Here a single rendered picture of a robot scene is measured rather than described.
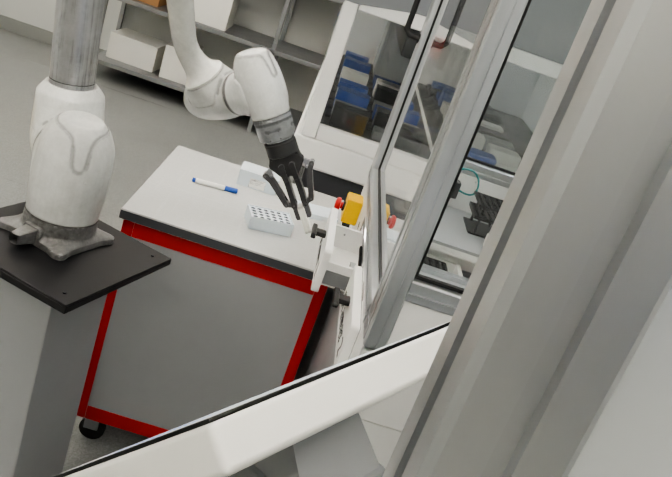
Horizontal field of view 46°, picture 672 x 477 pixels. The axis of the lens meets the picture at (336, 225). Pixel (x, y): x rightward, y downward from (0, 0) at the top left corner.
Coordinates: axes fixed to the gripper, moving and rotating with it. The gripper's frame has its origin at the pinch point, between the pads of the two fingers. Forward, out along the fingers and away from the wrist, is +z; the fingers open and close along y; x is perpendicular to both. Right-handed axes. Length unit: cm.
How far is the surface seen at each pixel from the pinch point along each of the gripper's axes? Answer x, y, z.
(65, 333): -25, -55, 4
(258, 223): 23.7, -17.3, 5.9
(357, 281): -25.7, 11.5, 8.1
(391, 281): -55, 21, -3
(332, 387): -110, 18, -19
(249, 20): 427, -75, -22
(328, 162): 80, -2, 9
